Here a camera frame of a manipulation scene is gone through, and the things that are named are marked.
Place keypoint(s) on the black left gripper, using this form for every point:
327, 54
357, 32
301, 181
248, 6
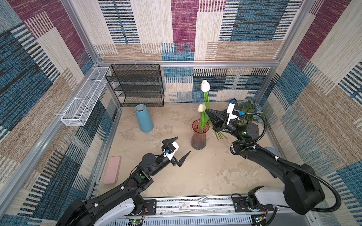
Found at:
173, 162

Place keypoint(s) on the blue glasses case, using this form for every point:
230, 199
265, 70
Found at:
272, 150

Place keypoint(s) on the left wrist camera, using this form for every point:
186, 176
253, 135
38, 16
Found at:
170, 149

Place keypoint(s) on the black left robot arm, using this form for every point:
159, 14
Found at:
125, 198

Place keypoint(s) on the pink ribbed glass vase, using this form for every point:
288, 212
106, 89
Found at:
198, 140

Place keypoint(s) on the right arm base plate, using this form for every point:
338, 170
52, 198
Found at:
244, 204

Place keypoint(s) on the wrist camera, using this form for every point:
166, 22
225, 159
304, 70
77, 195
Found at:
170, 149
234, 113

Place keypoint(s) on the teal cylindrical vase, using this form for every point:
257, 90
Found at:
144, 118

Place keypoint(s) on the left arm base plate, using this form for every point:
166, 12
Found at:
146, 208

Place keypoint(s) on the pink glasses case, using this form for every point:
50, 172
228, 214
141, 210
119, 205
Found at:
112, 170

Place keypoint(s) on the aluminium mounting rail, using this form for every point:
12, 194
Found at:
221, 206

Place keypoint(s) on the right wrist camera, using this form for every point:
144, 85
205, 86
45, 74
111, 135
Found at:
234, 113

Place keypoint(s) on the blue tulip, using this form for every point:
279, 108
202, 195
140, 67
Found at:
220, 135

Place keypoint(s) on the white tulip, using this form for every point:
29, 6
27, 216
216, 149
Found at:
205, 88
203, 116

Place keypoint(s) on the blue rose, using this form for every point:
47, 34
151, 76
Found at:
233, 101

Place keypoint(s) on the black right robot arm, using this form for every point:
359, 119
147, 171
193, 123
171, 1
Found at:
302, 187

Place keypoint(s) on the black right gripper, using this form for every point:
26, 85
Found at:
221, 117

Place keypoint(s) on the white wire mesh basket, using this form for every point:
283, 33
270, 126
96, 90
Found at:
83, 104

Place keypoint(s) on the black wire mesh shelf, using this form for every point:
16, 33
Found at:
137, 84

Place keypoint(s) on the dusty blue hydrangea bunch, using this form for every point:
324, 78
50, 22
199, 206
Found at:
250, 107

